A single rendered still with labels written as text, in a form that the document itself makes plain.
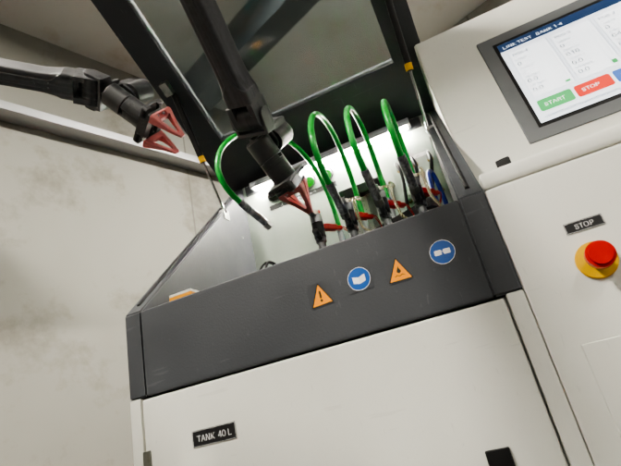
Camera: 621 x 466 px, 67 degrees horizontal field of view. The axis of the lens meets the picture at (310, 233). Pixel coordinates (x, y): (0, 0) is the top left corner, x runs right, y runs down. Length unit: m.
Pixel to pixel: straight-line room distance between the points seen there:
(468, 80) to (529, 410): 0.78
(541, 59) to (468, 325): 0.71
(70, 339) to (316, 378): 2.47
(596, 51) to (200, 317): 0.98
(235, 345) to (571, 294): 0.52
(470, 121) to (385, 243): 0.47
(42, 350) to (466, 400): 2.63
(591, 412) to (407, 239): 0.33
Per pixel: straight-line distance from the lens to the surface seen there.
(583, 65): 1.21
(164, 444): 0.92
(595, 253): 0.71
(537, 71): 1.21
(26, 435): 2.98
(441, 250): 0.75
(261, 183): 1.53
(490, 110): 1.16
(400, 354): 0.74
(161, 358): 0.93
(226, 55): 0.98
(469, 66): 1.27
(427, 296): 0.74
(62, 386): 3.06
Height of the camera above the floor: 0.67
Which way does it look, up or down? 22 degrees up
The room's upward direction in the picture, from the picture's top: 13 degrees counter-clockwise
